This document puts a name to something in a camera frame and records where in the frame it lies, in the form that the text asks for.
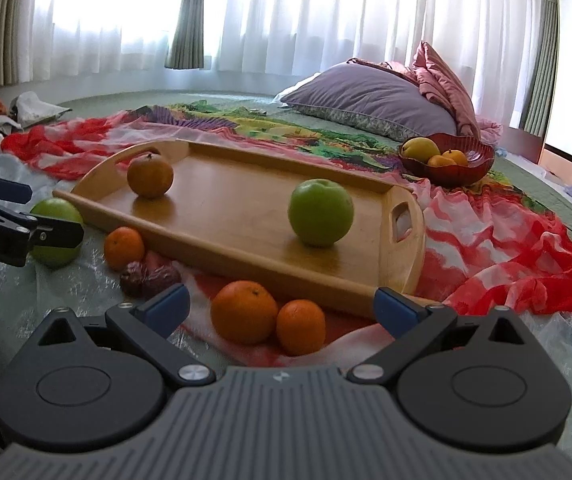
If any green apple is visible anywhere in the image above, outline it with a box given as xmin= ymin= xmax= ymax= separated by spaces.
xmin=287 ymin=179 xmax=354 ymax=247
xmin=30 ymin=197 xmax=84 ymax=269

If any dark red date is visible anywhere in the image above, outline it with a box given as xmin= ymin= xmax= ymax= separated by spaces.
xmin=142 ymin=264 xmax=182 ymax=299
xmin=120 ymin=261 xmax=146 ymax=298

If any small orange tangerine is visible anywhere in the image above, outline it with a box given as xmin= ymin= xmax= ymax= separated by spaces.
xmin=104 ymin=226 xmax=146 ymax=271

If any medium orange tangerine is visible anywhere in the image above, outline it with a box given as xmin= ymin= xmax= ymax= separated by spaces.
xmin=210 ymin=281 xmax=278 ymax=346

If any large dull orange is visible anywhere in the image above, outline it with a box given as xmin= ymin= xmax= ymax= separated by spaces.
xmin=126 ymin=153 xmax=174 ymax=200

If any white cloth pile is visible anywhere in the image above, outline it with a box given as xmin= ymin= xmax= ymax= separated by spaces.
xmin=0 ymin=91 xmax=70 ymax=141

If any red white scarf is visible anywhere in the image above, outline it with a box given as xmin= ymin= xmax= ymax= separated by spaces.
xmin=1 ymin=112 xmax=572 ymax=366

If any wooden serving tray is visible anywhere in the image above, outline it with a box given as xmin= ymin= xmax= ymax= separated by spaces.
xmin=55 ymin=140 xmax=425 ymax=318

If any orange fruit in bowl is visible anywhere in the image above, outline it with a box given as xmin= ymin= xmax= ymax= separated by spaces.
xmin=442 ymin=150 xmax=468 ymax=167

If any colourful floral cloth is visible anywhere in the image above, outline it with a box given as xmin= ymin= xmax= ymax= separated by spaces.
xmin=125 ymin=100 xmax=538 ymax=212

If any red fruit bowl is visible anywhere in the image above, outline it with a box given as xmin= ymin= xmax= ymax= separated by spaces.
xmin=398 ymin=133 xmax=494 ymax=188

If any green drape middle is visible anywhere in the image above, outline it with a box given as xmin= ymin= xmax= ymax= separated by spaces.
xmin=164 ymin=0 xmax=205 ymax=70

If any purple pillow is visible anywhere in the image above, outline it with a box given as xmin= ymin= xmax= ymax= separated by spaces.
xmin=280 ymin=63 xmax=456 ymax=142

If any green drape right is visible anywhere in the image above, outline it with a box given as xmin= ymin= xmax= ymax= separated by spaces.
xmin=519 ymin=0 xmax=559 ymax=139

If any pink crumpled blanket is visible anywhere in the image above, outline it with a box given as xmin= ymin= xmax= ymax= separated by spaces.
xmin=348 ymin=40 xmax=503 ymax=148

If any white sheer curtain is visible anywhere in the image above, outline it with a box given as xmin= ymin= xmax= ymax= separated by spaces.
xmin=26 ymin=0 xmax=543 ymax=122

